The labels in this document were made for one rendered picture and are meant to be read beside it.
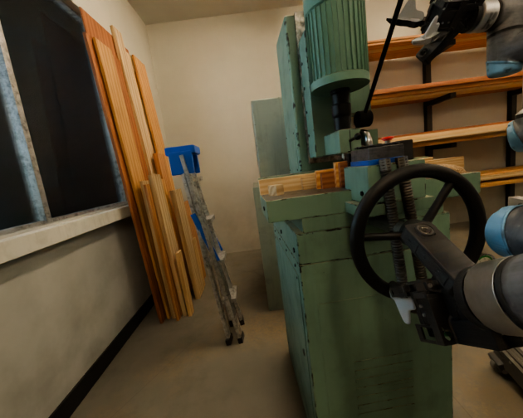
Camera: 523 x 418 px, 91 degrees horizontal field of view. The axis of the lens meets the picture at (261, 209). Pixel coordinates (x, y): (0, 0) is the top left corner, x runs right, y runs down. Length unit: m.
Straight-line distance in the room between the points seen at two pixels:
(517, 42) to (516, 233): 0.66
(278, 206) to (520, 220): 0.45
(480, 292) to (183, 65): 3.32
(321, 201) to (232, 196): 2.49
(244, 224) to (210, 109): 1.41
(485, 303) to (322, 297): 0.50
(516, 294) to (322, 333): 0.59
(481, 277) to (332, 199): 0.44
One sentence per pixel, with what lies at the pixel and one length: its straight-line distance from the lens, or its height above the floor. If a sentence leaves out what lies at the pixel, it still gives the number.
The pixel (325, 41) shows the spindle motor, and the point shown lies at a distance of 0.88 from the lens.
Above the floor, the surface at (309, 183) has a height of 0.92.
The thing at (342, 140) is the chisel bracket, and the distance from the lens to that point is 0.84.
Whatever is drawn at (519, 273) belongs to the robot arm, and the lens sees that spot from 0.32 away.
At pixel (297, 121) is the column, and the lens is 1.05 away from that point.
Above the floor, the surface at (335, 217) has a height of 0.83.
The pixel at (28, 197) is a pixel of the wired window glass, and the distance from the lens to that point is 1.60.
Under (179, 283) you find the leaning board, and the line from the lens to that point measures 2.01.
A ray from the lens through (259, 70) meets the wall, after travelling 3.31.
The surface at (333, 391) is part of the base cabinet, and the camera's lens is 0.96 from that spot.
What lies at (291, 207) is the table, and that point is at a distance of 0.68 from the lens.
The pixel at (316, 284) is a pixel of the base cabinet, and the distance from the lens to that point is 0.76.
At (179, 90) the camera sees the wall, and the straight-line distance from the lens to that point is 3.35.
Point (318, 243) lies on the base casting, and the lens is 0.72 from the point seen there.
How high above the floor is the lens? 0.98
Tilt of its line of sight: 9 degrees down
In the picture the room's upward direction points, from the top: 7 degrees counter-clockwise
